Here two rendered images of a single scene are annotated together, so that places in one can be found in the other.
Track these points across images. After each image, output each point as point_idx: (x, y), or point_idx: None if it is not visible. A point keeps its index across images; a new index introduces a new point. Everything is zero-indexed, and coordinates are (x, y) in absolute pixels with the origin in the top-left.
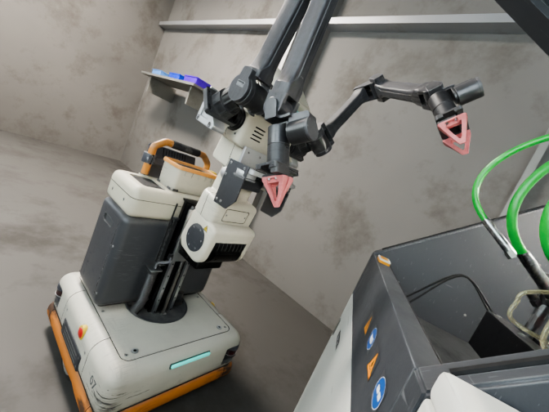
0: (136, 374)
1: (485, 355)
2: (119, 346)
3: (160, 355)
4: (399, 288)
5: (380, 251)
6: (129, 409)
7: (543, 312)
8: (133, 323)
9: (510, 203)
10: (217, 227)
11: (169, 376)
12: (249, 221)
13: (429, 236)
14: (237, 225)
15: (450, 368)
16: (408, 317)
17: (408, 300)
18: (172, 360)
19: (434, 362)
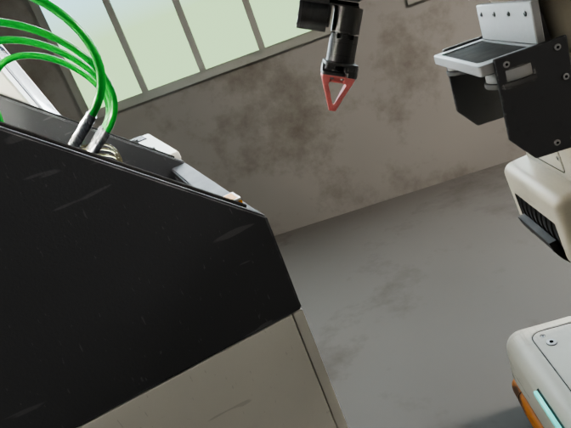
0: (516, 352)
1: None
2: (560, 329)
3: (545, 368)
4: (196, 186)
5: (246, 206)
6: (527, 404)
7: None
8: None
9: (115, 92)
10: (511, 163)
11: (540, 410)
12: (569, 169)
13: (149, 172)
14: (557, 173)
15: (173, 156)
16: (188, 173)
17: (189, 184)
18: (542, 387)
19: (177, 168)
